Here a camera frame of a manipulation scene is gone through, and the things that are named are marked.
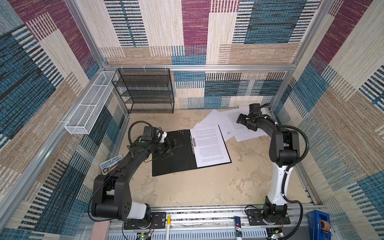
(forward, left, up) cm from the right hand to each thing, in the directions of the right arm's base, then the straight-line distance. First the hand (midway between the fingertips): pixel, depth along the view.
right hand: (243, 123), depth 105 cm
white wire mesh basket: (-19, +86, +29) cm, 93 cm away
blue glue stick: (-59, +16, -4) cm, 62 cm away
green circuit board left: (-61, +59, -6) cm, 85 cm away
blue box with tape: (-60, -19, +1) cm, 63 cm away
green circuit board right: (-62, -2, -6) cm, 63 cm away
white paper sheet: (+12, +18, -9) cm, 24 cm away
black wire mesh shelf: (+24, +69, +12) cm, 74 cm away
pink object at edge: (-59, +79, -3) cm, 98 cm away
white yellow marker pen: (-56, +48, -5) cm, 74 cm away
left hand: (-22, +43, +9) cm, 50 cm away
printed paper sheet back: (-3, +2, -5) cm, 7 cm away
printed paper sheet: (-15, +25, -5) cm, 30 cm away
